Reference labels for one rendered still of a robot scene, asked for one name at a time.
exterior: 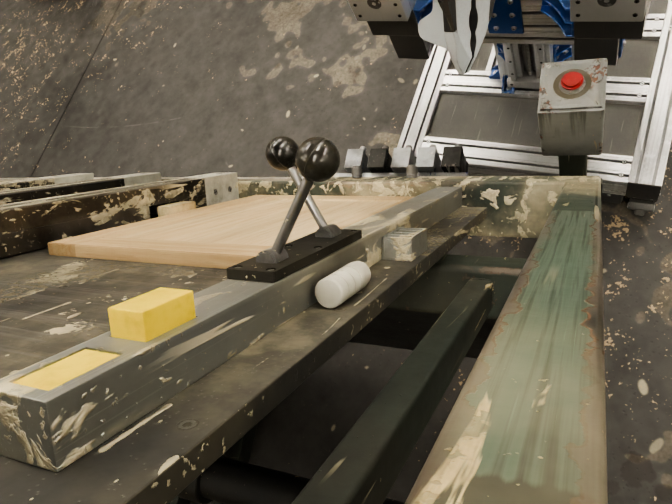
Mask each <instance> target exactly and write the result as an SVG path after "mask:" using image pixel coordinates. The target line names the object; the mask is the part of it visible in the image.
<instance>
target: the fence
mask: <svg viewBox="0 0 672 504"><path fill-rule="evenodd" d="M460 207H462V187H436V188H434V189H432V190H429V191H427V192H425V193H423V194H420V195H418V196H416V197H413V198H411V199H409V200H407V201H404V202H402V203H400V204H397V205H395V206H393V207H391V208H388V209H386V210H384V211H382V212H379V213H377V214H375V215H372V216H370V217H368V218H366V219H363V220H361V221H359V222H356V223H354V224H352V225H350V226H347V227H345V228H343V229H356V230H362V238H361V239H359V240H357V241H355V242H353V243H351V244H349V245H347V246H345V247H343V248H341V249H339V250H337V251H335V252H333V253H331V254H330V255H328V256H326V257H324V258H322V259H320V260H318V261H316V262H314V263H312V264H310V265H308V266H306V267H304V268H302V269H300V270H298V271H296V272H294V273H293V274H291V275H289V276H287V277H285V278H283V279H281V280H279V281H277V282H275V283H267V282H256V281H245V280H233V279H227V280H224V281H222V282H220V283H218V284H215V285H213V286H211V287H208V288H206V289H204V290H202V291H199V292H197V293H195V294H193V295H194V305H195V315H196V318H194V319H192V320H190V321H188V322H186V323H184V324H182V325H180V326H178V327H176V328H174V329H172V330H170V331H168V332H166V333H164V334H162V335H160V336H158V337H156V338H154V339H152V340H150V341H148V342H141V341H134V340H128V339H121V338H115V337H111V330H110V331H108V332H106V333H104V334H101V335H99V336H97V337H95V338H92V339H90V340H88V341H85V342H83V343H81V344H79V345H76V346H74V347H72V348H69V349H67V350H65V351H63V352H60V353H58V354H56V355H54V356H51V357H49V358H47V359H44V360H42V361H40V362H38V363H35V364H33V365H31V366H28V367H26V368H24V369H22V370H19V371H17V372H15V373H13V374H10V375H8V376H6V377H3V378H1V379H0V455H2V456H5V457H8V458H11V459H15V460H18V461H21V462H24V463H28V464H31V465H34V466H37V467H41V468H44V469H47V470H50V471H54V472H59V471H61V470H62V469H64V468H65V467H67V466H68V465H70V464H71V463H73V462H74V461H76V460H78V459H79V458H81V457H82V456H84V455H85V454H87V453H88V452H90V451H91V450H93V449H94V448H96V447H97V446H99V445H100V444H102V443H103V442H105V441H106V440H108V439H109V438H111V437H112V436H114V435H115V434H117V433H119V432H120V431H122V430H123V429H125V428H126V427H128V426H129V425H131V424H132V423H134V422H135V421H137V420H138V419H140V418H141V417H143V416H144V415H146V414H147V413H149V412H150V411H152V410H153V409H155V408H156V407H158V406H160V405H161V404H163V403H164V402H166V401H167V400H169V399H170V398H172V397H173V396H175V395H176V394H178V393H179V392H181V391H182V390H184V389H185V388H187V387H188V386H190V385H191V384H193V383H194V382H196V381H197V380H199V379H201V378H202V377H204V376H205V375H207V374H208V373H210V372H211V371H213V370H214V369H216V368H217V367H219V366H220V365H222V364H223V363H225V362H226V361H228V360H229V359H231V358H232V357H234V356H235V355H237V354H238V353H240V352H242V351H243V350H245V349H246V348H248V347H249V346H251V345H252V344H254V343H255V342H257V341H258V340H260V339H261V338H263V337H264V336H266V335H267V334H269V333H270V332H272V331H273V330H275V329H276V328H278V327H280V326H281V325H283V324H284V323H286V322H287V321H289V320H290V319H292V318H293V317H295V316H296V315H298V314H299V313H301V312H302V311H304V310H305V309H307V308H308V307H310V306H311V305H313V304H314V303H316V302H317V299H316V296H315V286H316V284H317V283H318V282H319V281H320V280H321V279H323V278H325V277H326V276H328V275H330V274H332V273H333V272H335V271H337V270H338V269H340V268H342V267H343V266H345V265H347V264H349V263H351V262H355V261H361V262H363V263H365V264H366V265H367V266H368V267H371V266H372V265H374V264H375V263H377V262H378V261H380V260H381V259H382V237H383V236H384V235H386V234H388V233H390V232H392V231H393V230H395V229H397V228H399V227H401V228H427V229H428V228H430V227H431V226H433V225H434V224H436V223H437V222H439V221H441V220H442V219H444V218H445V217H447V216H448V215H450V214H451V213H453V212H454V211H456V210H457V209H459V208H460ZM85 349H87V350H93V351H99V352H105V353H111V354H116V355H120V356H118V357H116V358H114V359H112V360H110V361H108V362H105V363H103V364H101V365H99V366H97V367H95V368H93V369H91V370H89V371H87V372H85V373H83V374H81V375H79V376H77V377H75V378H73V379H71V380H69V381H67V382H65V383H63V384H61V385H59V386H57V387H55V388H53V389H51V390H49V391H47V390H42V389H38V388H33V387H29V386H24V385H20V384H15V383H13V382H14V381H17V380H19V379H21V378H23V377H25V376H28V375H30V374H32V373H34V372H36V371H39V370H41V369H43V368H45V367H47V366H50V365H52V364H54V363H56V362H58V361H61V360H63V359H65V358H67V357H69V356H72V355H74V354H76V353H78V352H80V351H83V350H85Z"/></svg>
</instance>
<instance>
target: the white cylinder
mask: <svg viewBox="0 0 672 504"><path fill-rule="evenodd" d="M370 278H371V272H370V269H369V267H368V266H367V265H366V264H365V263H363V262H361V261H355V262H351V263H349V264H347V265H345V266H343V267H342V268H340V269H338V270H337V271H335V272H333V273H332V274H330V275H328V276H326V277H325V278H323V279H321V280H320V281H319V282H318V283H317V284H316V286H315V296H316V299H317V301H318V302H319V303H320V304H321V305H322V306H324V307H326V308H329V309H333V308H336V307H338V306H339V305H341V304H342V303H343V302H345V301H346V300H347V299H349V298H350V297H352V296H353V295H354V294H356V293H357V292H358V291H360V290H361V289H363V288H364V287H365V286H366V285H367V284H368V282H369V281H370Z"/></svg>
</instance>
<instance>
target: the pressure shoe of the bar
mask: <svg viewBox="0 0 672 504"><path fill-rule="evenodd" d="M192 209H196V203H195V201H182V202H177V203H172V204H167V205H162V206H158V207H157V211H158V217H161V216H165V215H170V214H174V213H179V212H183V211H187V210H192Z"/></svg>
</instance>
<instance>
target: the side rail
mask: <svg viewBox="0 0 672 504"><path fill-rule="evenodd" d="M405 504H608V492H607V446H606V399H605V352H604V305H603V258H602V212H601V183H600V182H566V183H565V185H564V187H563V189H562V191H561V193H560V195H559V197H558V199H557V201H556V203H555V205H554V207H553V209H552V211H551V213H550V215H549V217H548V219H547V221H546V223H545V225H544V227H543V229H542V231H541V233H540V235H539V237H538V239H537V241H536V243H535V245H534V247H533V249H532V251H531V253H530V255H529V257H528V259H527V261H526V263H525V265H524V267H523V269H522V271H521V273H520V275H519V277H518V279H517V281H516V283H515V285H514V287H513V289H512V291H511V293H510V295H509V297H508V299H507V301H506V303H505V305H504V307H503V309H502V311H501V313H500V315H499V317H498V319H497V321H496V323H495V325H494V327H493V329H492V331H491V333H490V334H489V336H488V338H487V340H486V342H485V344H484V346H483V348H482V350H481V352H480V354H479V356H478V358H477V360H476V362H475V364H474V366H473V368H472V370H471V372H470V374H469V376H468V378H467V380H466V382H465V384H464V386H463V388H462V390H461V392H460V394H459V396H458V398H457V400H456V402H455V404H454V406H453V408H452V410H451V412H450V414H449V416H448V418H447V420H446V422H445V424H444V426H443V428H442V430H441V432H440V434H439V436H438V438H437V440H436V442H435V444H434V446H433V448H432V450H431V452H430V454H429V456H428V458H427V460H426V462H425V464H424V466H423V468H422V470H421V472H420V474H419V476H418V478H417V480H416V482H415V484H414V486H413V488H412V490H411V492H410V494H409V496H408V498H407V500H406V502H405Z"/></svg>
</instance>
